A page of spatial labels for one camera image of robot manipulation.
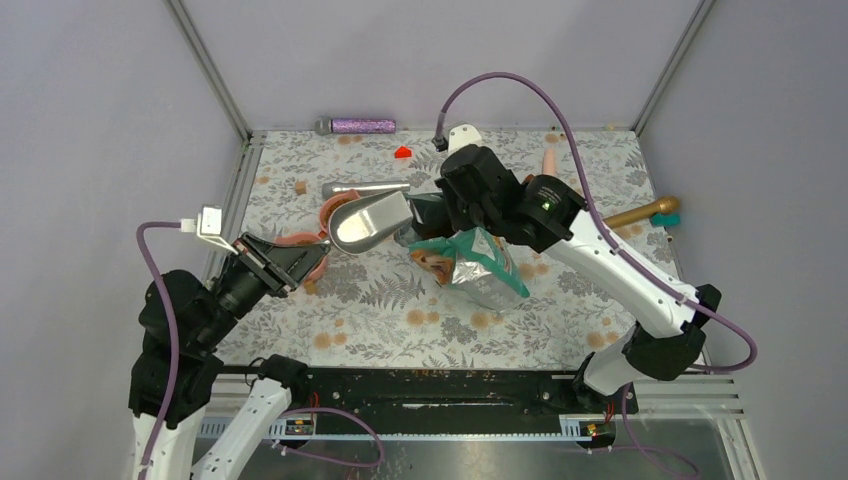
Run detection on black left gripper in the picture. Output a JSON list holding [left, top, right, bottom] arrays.
[[198, 227, 332, 346]]

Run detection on green pet food bag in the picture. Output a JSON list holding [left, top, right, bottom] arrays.
[[394, 193, 530, 312]]

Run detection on silver metal scoop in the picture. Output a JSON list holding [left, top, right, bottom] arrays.
[[327, 191, 413, 255]]

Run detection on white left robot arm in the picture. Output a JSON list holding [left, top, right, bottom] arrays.
[[128, 222, 330, 479]]

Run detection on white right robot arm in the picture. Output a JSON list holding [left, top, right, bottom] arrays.
[[436, 144, 706, 412]]

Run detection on pink double pet bowl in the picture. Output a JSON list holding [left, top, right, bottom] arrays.
[[274, 191, 361, 295]]

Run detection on pink toy microphone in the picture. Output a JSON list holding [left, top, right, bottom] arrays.
[[542, 148, 558, 177]]

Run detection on red house-shaped block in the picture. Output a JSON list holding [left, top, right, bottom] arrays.
[[394, 146, 413, 159]]

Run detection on floral patterned table mat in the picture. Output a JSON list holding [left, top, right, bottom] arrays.
[[215, 129, 710, 374]]

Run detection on silver toy microphone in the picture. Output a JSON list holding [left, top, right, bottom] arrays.
[[321, 181, 411, 199]]

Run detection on purple glitter toy microphone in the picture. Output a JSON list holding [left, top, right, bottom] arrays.
[[313, 117, 397, 136]]

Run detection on teal block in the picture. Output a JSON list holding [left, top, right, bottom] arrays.
[[650, 213, 681, 228]]

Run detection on gold toy microphone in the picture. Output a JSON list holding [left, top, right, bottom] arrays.
[[604, 196, 680, 229]]

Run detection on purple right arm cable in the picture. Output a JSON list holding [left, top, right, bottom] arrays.
[[433, 71, 760, 480]]

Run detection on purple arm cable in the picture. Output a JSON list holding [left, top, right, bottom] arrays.
[[135, 221, 387, 480], [433, 71, 760, 480]]

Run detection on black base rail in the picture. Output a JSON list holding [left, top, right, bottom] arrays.
[[218, 354, 640, 437]]

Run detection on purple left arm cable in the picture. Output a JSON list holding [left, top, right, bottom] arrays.
[[135, 221, 387, 480]]

